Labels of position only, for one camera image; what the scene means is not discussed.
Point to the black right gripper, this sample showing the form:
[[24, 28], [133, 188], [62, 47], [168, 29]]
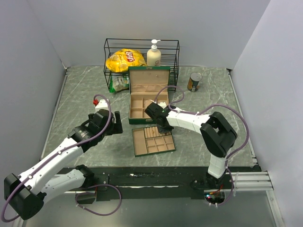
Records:
[[167, 129]]

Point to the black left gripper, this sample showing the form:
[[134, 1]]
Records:
[[115, 127]]

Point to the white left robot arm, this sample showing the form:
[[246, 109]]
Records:
[[29, 191]]

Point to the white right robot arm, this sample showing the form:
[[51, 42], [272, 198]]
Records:
[[218, 135]]

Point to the green jewelry tray insert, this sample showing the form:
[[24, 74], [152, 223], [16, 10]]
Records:
[[148, 141]]

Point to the green jewelry box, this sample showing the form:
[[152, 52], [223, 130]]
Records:
[[146, 84]]

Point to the green snack bag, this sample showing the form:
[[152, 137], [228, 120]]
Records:
[[118, 83]]

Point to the yellow food can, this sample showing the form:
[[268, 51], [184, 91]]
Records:
[[193, 83]]

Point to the yellow chips bag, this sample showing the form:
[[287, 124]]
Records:
[[121, 60]]

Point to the cream lotion pump bottle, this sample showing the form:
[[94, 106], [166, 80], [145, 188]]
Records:
[[153, 54]]

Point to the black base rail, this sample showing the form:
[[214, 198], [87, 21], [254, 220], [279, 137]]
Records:
[[159, 182]]

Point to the black wire rack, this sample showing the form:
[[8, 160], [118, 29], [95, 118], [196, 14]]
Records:
[[169, 55]]

